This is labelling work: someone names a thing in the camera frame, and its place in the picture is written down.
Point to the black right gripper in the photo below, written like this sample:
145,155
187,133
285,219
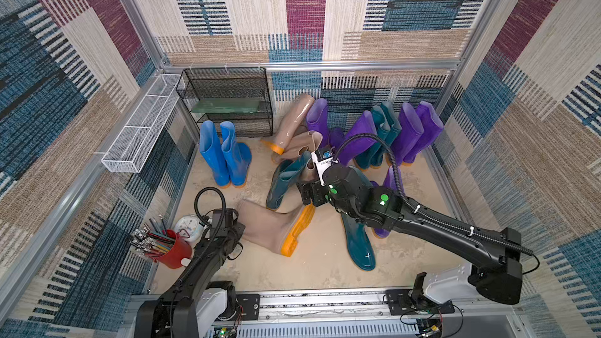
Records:
311,192

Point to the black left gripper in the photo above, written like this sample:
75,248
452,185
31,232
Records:
238,227

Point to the beige boot front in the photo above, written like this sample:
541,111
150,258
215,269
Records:
274,231

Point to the beige boot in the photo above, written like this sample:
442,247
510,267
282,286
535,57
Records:
308,141
274,231
289,124

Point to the short purple boot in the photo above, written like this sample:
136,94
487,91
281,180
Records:
336,137
364,125

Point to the teal boot front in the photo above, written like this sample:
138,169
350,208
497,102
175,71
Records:
358,245

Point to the tall purple boot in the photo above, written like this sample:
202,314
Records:
412,130
433,127

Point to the short purple boot front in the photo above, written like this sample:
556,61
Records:
364,125

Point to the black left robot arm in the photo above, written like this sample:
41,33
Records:
194,302

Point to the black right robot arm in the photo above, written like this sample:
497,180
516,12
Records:
497,273

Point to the blue rain boot upright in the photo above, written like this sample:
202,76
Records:
210,149

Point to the purple boot at back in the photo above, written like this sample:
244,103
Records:
316,120

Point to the bundle of pens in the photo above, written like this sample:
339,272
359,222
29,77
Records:
152,239

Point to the purple boot middle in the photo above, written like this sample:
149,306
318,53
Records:
389,183

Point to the green tray on shelf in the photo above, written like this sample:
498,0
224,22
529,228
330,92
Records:
226,106

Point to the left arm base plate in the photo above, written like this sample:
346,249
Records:
241,307

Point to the white wire mesh basket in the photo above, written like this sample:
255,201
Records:
130,150

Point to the black wire mesh shelf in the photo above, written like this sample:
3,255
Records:
238,94

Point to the aluminium front rail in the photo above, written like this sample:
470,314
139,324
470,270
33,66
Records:
357,313

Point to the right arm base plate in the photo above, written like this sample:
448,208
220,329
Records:
405,302

